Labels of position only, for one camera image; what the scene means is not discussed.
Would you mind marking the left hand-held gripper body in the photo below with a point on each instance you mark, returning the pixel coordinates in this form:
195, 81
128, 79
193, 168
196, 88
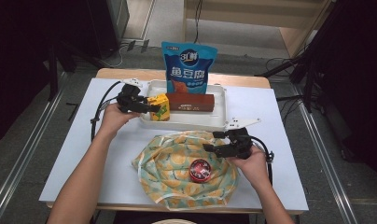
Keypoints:
129, 98

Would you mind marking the red round tin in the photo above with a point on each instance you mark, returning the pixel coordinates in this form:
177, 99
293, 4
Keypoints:
200, 170

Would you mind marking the lemon-print cloth bag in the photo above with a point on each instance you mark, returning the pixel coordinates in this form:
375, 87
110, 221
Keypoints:
158, 180

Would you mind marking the blue snack pouch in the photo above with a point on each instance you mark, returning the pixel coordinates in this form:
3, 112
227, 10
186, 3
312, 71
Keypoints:
189, 68

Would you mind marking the person's left hand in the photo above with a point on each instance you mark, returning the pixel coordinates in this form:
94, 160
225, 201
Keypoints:
113, 119

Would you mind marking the yellow drink carton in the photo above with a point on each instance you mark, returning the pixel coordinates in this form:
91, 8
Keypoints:
160, 109

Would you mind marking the long brown box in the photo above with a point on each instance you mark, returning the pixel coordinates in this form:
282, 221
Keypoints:
189, 101

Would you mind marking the metal floor rail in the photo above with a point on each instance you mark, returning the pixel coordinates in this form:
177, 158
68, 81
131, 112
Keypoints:
25, 161
326, 161

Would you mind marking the person's right hand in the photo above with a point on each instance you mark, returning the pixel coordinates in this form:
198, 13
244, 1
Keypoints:
255, 168

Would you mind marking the white plastic tray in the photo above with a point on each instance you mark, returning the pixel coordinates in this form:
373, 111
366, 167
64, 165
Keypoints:
192, 119

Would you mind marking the wooden shelf unit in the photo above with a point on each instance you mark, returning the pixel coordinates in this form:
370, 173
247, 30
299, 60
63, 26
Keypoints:
239, 15

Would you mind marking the black cabinet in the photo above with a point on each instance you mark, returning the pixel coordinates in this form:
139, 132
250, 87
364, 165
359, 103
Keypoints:
105, 21

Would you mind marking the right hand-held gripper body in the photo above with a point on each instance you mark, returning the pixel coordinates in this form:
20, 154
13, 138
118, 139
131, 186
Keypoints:
241, 143

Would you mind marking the black metal stand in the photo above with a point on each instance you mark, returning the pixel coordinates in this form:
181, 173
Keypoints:
53, 71
311, 74

